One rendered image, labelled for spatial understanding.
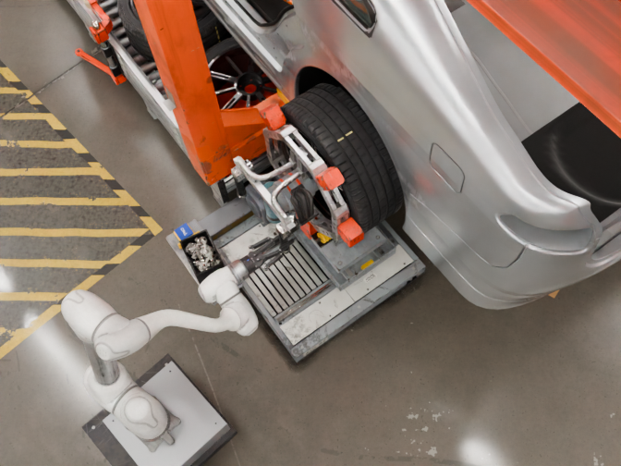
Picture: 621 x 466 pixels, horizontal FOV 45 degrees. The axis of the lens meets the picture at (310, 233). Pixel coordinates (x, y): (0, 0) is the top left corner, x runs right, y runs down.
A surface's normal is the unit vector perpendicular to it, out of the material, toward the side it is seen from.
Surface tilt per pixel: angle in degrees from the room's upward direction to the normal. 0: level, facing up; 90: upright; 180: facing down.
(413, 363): 0
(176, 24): 90
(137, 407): 7
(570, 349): 0
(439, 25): 21
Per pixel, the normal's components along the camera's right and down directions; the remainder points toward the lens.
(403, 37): -0.57, 0.16
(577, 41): -0.05, -0.45
